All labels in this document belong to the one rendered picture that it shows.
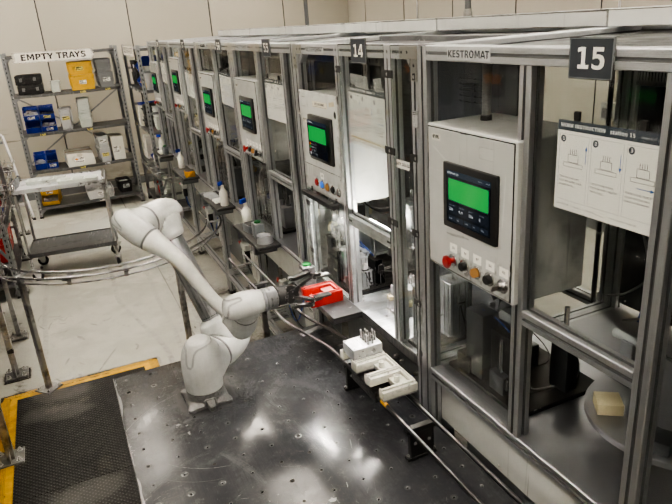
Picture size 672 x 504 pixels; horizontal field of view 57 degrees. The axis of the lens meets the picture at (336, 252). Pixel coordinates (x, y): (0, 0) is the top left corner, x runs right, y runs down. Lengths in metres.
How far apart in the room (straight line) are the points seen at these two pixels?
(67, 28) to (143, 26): 1.00
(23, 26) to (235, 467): 8.02
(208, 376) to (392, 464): 0.82
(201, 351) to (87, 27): 7.53
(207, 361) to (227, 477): 0.50
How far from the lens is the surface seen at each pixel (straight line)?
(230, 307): 2.36
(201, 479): 2.31
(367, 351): 2.45
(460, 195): 1.85
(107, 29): 9.68
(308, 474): 2.25
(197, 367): 2.57
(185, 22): 9.85
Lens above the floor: 2.12
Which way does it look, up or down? 21 degrees down
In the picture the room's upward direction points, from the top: 4 degrees counter-clockwise
